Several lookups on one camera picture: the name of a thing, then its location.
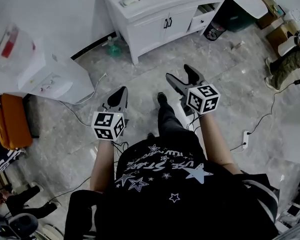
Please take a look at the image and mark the person's left forearm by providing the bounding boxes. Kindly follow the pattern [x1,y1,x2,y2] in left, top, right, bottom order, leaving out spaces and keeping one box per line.
[89,139,115,194]

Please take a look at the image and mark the person's black trousers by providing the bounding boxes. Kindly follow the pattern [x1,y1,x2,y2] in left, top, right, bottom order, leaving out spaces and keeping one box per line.
[156,103,191,140]

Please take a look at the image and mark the white soap dish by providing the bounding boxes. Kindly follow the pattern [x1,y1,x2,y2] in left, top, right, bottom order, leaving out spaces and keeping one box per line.
[118,0,141,9]

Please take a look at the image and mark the brown cardboard box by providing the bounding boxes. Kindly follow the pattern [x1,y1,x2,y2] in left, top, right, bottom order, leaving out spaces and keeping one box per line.
[265,21,300,58]
[255,0,286,30]

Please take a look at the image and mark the person's black star-print shirt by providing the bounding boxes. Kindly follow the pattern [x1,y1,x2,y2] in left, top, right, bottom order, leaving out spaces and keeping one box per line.
[63,131,281,240]

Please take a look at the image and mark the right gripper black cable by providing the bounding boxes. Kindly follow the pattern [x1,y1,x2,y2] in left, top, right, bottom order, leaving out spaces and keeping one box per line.
[185,113,203,135]

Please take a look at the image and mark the white power cable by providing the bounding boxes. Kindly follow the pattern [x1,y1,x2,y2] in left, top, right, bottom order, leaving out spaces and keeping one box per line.
[58,72,109,106]

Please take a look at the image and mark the person's right forearm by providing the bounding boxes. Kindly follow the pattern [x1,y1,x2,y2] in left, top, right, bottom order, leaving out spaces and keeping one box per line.
[198,111,242,175]

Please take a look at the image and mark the black and white striped cloth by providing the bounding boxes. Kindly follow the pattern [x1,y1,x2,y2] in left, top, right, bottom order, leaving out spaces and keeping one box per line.
[0,92,28,173]

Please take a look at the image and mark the white vanity cabinet with sink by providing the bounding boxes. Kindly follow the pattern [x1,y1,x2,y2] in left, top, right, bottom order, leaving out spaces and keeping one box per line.
[93,0,269,66]

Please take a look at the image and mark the green plastic bottle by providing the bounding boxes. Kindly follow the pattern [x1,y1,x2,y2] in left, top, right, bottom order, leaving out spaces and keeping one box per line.
[101,35,123,58]

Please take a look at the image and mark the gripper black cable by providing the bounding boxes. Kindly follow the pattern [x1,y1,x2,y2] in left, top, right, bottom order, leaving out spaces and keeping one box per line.
[185,113,203,135]
[111,140,130,165]

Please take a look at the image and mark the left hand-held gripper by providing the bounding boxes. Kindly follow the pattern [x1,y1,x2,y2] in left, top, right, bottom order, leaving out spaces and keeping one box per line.
[91,85,130,142]

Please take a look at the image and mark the dark green bin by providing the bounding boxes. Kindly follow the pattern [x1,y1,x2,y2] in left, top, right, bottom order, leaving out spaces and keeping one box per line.
[226,7,256,33]

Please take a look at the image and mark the small brown floor scrap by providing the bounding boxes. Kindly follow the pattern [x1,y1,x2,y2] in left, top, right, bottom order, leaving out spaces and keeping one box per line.
[229,40,246,52]

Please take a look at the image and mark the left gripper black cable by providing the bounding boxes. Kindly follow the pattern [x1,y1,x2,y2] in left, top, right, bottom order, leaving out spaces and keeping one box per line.
[111,140,130,165]

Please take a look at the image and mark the black trash bin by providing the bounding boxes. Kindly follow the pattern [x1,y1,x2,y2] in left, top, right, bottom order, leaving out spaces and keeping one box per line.
[203,20,227,42]

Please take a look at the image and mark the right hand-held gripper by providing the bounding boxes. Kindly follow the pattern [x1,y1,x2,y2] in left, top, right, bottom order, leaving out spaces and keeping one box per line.
[165,63,221,117]

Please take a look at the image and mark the white glossy fixture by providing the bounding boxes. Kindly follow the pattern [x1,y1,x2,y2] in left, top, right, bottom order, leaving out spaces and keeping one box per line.
[279,101,300,166]

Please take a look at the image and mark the white cabinet drawer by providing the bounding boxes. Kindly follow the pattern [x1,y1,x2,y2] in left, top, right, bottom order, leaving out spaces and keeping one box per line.
[189,8,217,33]

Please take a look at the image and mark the grey office chair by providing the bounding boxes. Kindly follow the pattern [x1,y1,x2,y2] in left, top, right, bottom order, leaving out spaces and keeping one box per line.
[7,212,40,240]

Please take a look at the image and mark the thin black floor cable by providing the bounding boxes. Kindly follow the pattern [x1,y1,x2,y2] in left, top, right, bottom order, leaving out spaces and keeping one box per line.
[39,175,91,206]

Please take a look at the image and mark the white power strip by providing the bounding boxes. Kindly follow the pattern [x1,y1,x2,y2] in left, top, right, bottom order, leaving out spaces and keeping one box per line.
[241,130,250,150]

